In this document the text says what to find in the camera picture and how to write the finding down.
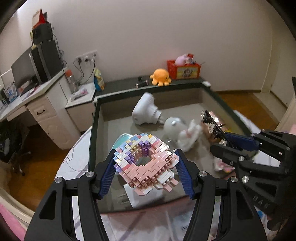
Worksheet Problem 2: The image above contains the rose gold metallic cylinder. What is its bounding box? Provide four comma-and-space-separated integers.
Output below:
201, 109, 230, 146

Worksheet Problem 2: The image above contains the pink pastel brick block model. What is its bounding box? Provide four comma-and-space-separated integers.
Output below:
113, 133, 179, 196

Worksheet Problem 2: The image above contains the white plush bunny toy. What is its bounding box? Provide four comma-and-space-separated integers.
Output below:
177, 120, 203, 152

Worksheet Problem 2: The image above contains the teal round case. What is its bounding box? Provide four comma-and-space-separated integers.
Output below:
112, 133, 132, 150

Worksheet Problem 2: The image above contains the white striped bed quilt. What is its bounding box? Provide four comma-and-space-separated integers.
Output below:
56, 110, 277, 240

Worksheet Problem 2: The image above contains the white astronaut figurine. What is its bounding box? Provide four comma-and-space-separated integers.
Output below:
163, 117, 188, 142

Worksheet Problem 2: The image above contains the pink black storage box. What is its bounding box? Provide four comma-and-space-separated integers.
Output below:
89, 80, 251, 213

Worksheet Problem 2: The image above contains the white bedside cabinet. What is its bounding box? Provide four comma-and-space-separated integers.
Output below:
65, 83, 96, 132

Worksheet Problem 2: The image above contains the white handheld device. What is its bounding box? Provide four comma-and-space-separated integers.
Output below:
132, 92, 166, 125

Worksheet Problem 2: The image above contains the red crate with picture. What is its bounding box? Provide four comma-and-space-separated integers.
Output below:
166, 60, 201, 80

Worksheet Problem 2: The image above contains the white desk with drawers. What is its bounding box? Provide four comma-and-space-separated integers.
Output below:
1, 68, 81, 150

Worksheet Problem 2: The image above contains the black low cabinet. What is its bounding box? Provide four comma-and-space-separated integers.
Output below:
94, 76, 205, 97

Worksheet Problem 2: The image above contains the yellow blue snack bag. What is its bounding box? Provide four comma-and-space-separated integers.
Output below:
94, 68, 105, 91

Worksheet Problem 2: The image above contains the small black gadget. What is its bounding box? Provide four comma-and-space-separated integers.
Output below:
135, 76, 149, 89

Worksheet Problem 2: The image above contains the red cap water bottle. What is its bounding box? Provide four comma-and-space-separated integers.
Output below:
65, 69, 78, 93

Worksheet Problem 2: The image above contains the pink plush in crate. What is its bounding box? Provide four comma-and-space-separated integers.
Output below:
174, 53, 194, 66

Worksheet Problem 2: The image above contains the orange octopus plush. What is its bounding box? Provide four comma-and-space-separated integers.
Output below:
149, 68, 171, 86

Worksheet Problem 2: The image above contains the black computer monitor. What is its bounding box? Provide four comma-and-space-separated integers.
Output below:
11, 47, 37, 89

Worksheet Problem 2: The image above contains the black computer tower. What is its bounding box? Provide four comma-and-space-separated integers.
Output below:
29, 40, 63, 84

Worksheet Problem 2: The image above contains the black speaker box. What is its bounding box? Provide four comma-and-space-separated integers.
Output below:
31, 23, 53, 45

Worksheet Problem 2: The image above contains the red white calendar stand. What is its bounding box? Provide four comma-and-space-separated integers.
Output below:
32, 9, 48, 29

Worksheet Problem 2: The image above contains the white wall power strip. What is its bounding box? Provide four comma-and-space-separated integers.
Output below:
75, 50, 97, 62

